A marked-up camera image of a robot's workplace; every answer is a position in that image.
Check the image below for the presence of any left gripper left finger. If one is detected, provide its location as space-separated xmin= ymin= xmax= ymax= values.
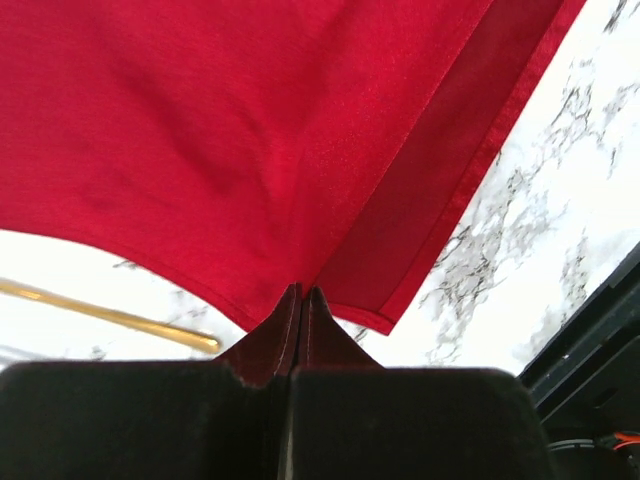
xmin=1 ymin=285 xmax=302 ymax=479

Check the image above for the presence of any red cloth napkin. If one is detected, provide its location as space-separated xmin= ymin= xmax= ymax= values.
xmin=1 ymin=1 xmax=582 ymax=334

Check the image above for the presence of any gold spoon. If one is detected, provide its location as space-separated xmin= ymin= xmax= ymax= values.
xmin=1 ymin=278 xmax=222 ymax=354

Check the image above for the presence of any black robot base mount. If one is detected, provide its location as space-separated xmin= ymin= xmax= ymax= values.
xmin=519 ymin=248 xmax=639 ymax=479

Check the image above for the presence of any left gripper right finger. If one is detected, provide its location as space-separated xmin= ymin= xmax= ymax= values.
xmin=289 ymin=289 xmax=555 ymax=479

